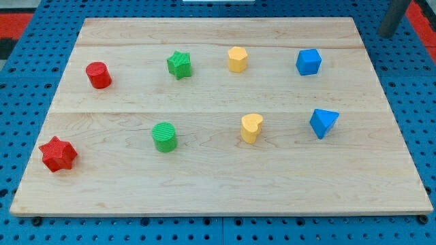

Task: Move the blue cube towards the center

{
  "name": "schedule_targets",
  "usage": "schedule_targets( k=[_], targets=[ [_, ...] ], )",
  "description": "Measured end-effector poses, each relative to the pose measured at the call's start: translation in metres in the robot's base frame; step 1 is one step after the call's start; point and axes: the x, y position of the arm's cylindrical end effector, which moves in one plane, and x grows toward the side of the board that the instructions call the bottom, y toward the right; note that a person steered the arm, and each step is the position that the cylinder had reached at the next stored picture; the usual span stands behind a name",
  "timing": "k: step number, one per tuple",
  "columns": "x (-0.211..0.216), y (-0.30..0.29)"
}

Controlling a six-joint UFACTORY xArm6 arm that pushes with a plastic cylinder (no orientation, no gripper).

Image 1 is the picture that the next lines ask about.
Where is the blue cube block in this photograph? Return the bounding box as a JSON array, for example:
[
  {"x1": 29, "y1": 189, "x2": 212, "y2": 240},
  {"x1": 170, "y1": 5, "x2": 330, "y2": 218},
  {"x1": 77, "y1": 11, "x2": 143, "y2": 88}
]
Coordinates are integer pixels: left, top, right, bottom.
[{"x1": 296, "y1": 49, "x2": 322, "y2": 76}]

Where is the wooden board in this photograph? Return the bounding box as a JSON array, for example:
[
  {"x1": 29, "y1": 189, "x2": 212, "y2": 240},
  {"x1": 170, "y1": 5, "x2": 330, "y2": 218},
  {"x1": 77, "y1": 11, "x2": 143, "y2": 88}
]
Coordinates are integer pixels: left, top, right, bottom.
[{"x1": 10, "y1": 17, "x2": 433, "y2": 217}]

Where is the yellow heart block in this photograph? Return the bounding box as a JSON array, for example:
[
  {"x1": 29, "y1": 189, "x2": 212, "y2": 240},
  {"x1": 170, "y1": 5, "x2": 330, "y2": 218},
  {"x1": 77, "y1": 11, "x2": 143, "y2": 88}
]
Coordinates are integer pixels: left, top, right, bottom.
[{"x1": 240, "y1": 114, "x2": 263, "y2": 144}]

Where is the green cylinder block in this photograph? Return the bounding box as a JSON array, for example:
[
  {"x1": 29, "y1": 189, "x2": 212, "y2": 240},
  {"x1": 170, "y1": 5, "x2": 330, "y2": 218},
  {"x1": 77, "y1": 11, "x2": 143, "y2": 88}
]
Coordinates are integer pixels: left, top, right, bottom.
[{"x1": 151, "y1": 122, "x2": 178, "y2": 153}]

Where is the yellow hexagon block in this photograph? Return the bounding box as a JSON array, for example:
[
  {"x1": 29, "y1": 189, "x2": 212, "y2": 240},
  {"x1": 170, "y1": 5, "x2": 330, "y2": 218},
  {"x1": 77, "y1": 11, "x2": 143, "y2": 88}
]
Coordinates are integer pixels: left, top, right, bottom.
[{"x1": 228, "y1": 46, "x2": 248, "y2": 73}]

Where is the green star block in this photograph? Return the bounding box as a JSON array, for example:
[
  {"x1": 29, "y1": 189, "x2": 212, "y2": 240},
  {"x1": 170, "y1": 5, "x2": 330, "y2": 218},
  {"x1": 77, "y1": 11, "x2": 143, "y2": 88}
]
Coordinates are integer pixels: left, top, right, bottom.
[{"x1": 167, "y1": 50, "x2": 191, "y2": 80}]

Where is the blue triangle block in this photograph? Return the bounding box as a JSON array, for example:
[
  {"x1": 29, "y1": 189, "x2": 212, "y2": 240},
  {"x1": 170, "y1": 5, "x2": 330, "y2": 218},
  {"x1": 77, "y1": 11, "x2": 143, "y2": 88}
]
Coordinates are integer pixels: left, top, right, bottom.
[{"x1": 309, "y1": 108, "x2": 340, "y2": 140}]

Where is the red cylinder block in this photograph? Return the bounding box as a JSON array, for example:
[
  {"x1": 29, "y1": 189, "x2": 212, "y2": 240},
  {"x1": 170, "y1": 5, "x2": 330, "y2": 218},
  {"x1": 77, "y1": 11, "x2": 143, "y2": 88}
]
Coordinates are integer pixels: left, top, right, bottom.
[{"x1": 85, "y1": 61, "x2": 112, "y2": 89}]

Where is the red star block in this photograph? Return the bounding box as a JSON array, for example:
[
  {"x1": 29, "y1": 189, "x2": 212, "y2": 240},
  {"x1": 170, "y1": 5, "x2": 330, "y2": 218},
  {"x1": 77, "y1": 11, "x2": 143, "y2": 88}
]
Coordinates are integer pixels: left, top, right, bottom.
[{"x1": 38, "y1": 136, "x2": 78, "y2": 172}]

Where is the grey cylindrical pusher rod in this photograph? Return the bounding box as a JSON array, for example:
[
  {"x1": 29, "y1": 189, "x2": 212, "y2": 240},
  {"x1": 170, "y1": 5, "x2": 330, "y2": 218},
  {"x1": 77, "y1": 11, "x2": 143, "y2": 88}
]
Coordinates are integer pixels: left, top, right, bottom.
[{"x1": 377, "y1": 0, "x2": 411, "y2": 39}]

